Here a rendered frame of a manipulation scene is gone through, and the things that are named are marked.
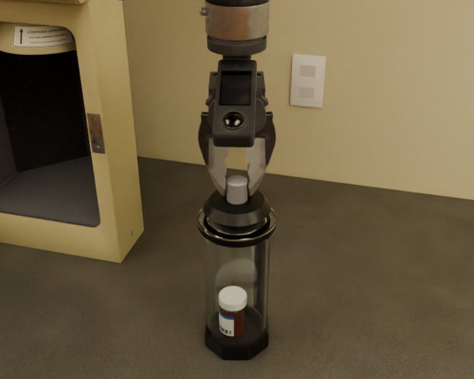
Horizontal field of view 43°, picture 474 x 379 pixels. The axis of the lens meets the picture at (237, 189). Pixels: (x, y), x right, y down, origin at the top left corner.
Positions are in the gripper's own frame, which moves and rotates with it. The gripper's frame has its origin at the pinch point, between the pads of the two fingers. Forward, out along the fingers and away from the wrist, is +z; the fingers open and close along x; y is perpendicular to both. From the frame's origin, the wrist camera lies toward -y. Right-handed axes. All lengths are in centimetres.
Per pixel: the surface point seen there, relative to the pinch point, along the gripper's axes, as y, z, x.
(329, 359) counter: -4.5, 26.9, -13.7
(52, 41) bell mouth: 24.4, -12.5, 28.9
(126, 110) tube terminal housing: 27.1, 0.2, 18.8
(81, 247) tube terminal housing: 20.7, 24.5, 28.4
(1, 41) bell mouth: 25.6, -12.2, 37.3
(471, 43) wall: 45, -6, -45
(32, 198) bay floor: 29, 19, 39
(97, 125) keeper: 18.9, -0.7, 22.1
